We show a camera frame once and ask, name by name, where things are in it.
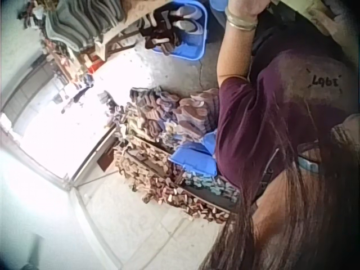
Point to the person's left hand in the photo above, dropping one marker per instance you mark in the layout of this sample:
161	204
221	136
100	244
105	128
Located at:
249	7

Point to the silver bangle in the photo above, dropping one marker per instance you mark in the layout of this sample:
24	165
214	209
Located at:
239	19

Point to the gold bangle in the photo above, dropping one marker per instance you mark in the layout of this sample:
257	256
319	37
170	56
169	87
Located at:
243	27

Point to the blue plastic tub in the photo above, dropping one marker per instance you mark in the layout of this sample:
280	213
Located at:
217	7

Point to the person's legs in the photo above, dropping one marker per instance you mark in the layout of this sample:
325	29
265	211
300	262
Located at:
284	32

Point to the blue crate of socks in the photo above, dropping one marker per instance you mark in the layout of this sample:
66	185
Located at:
180	31

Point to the heap of brown striped socks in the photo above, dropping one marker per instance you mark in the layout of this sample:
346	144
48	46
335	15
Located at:
168	109

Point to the wooden table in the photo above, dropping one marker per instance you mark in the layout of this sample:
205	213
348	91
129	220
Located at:
112	45

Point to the empty blue crate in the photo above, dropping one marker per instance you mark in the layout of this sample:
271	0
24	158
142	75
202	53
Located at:
191	160

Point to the red box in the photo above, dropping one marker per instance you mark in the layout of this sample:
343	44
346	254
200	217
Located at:
94	67

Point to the brown cardboard box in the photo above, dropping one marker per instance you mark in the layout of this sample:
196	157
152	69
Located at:
106	161

